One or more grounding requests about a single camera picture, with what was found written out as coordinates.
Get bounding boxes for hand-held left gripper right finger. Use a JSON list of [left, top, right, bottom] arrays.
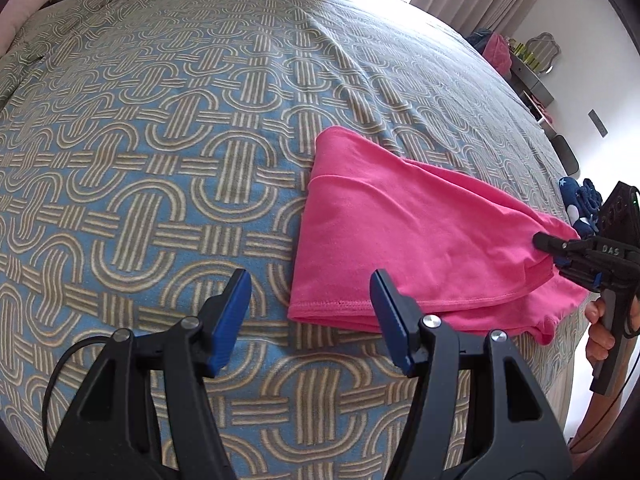
[[369, 268, 573, 480]]

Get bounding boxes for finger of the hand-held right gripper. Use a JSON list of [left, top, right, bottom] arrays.
[[552, 255, 603, 293], [532, 231, 598, 261]]

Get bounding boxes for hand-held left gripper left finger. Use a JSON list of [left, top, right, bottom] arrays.
[[44, 268, 252, 480]]

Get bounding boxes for pink pants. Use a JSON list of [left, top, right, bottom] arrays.
[[287, 126, 588, 346]]

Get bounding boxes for person's right hand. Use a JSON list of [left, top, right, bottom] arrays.
[[584, 299, 615, 365]]

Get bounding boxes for blue star slippers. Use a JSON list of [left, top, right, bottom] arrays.
[[558, 175, 606, 241]]

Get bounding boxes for small pink cloth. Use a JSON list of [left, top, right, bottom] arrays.
[[530, 92, 556, 123]]

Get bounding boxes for grey dressing table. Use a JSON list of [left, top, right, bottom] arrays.
[[510, 55, 558, 126]]

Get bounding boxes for row of yellow green bottles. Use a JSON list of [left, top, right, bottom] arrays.
[[510, 40, 543, 71]]

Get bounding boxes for wavy framed mirror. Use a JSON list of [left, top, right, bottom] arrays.
[[525, 31, 562, 73]]

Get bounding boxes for pink garment on chair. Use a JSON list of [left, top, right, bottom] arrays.
[[482, 32, 513, 78]]

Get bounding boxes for dark blue jacket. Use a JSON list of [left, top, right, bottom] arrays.
[[467, 27, 493, 53]]

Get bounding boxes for bed with patterned sheet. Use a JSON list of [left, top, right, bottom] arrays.
[[0, 0, 581, 480]]

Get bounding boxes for pink pillow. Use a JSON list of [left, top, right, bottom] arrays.
[[0, 0, 61, 56]]

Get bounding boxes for grey wall switch panel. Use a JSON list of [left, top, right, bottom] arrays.
[[587, 108, 609, 137]]

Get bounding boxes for black cable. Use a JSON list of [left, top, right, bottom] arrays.
[[42, 335, 118, 426]]

